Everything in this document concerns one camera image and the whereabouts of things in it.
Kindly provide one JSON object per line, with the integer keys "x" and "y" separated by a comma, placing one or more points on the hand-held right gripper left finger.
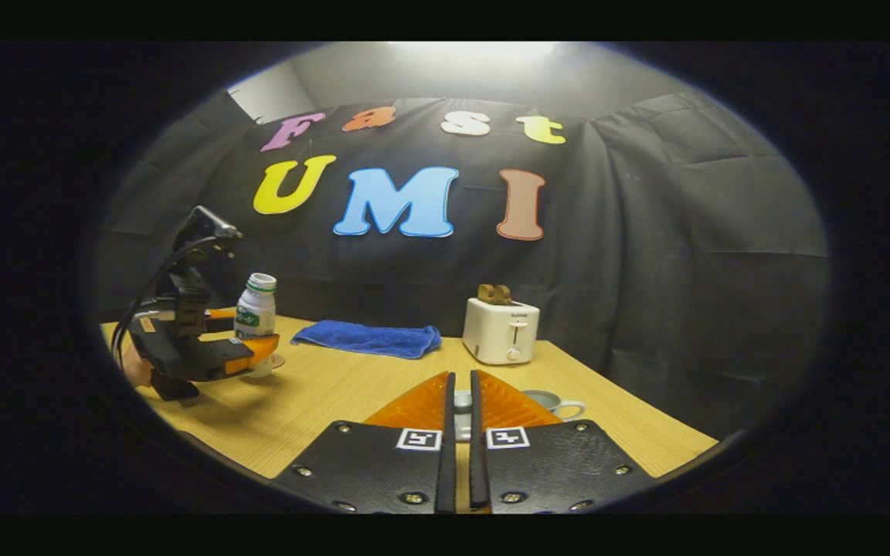
{"x": 449, "y": 463}

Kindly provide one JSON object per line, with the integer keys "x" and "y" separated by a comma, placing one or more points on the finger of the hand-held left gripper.
{"x": 221, "y": 323}
{"x": 256, "y": 351}

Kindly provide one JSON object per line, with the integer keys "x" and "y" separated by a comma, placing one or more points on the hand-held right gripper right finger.
{"x": 477, "y": 463}

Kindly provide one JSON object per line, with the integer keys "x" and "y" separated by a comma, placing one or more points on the round brown coaster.
{"x": 278, "y": 361}

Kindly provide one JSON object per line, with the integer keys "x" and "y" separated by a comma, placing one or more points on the white green-label water bottle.
{"x": 256, "y": 305}

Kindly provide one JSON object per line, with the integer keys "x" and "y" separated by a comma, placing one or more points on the white blue teacup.
{"x": 557, "y": 403}

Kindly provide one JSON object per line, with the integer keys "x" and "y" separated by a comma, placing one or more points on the blue towel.
{"x": 368, "y": 340}

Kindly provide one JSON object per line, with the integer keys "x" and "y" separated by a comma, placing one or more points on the white toaster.
{"x": 499, "y": 332}

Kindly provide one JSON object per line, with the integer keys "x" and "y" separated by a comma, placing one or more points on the brown toast slice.
{"x": 486, "y": 294}
{"x": 504, "y": 296}

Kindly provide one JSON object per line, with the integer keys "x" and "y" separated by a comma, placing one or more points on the black backdrop cloth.
{"x": 684, "y": 232}

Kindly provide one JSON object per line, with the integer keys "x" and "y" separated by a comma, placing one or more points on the ceiling light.
{"x": 476, "y": 49}

